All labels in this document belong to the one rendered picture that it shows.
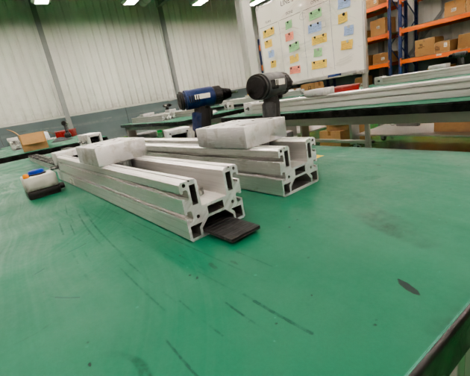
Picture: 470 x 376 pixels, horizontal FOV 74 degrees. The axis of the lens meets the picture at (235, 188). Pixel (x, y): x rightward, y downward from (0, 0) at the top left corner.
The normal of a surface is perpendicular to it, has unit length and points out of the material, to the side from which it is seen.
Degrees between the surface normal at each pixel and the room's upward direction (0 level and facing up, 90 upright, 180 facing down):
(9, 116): 90
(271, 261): 0
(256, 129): 90
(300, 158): 90
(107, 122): 90
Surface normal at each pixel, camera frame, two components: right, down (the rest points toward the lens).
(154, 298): -0.16, -0.94
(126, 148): 0.63, 0.12
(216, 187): -0.76, 0.30
